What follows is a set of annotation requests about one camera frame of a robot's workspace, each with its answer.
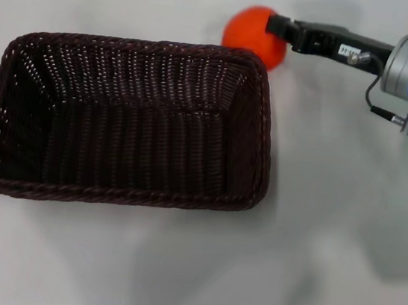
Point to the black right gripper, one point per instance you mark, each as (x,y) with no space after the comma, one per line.
(347,47)

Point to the orange ball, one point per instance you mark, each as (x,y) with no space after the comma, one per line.
(246,34)

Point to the dark brown woven basket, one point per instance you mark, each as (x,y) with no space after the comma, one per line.
(124,127)

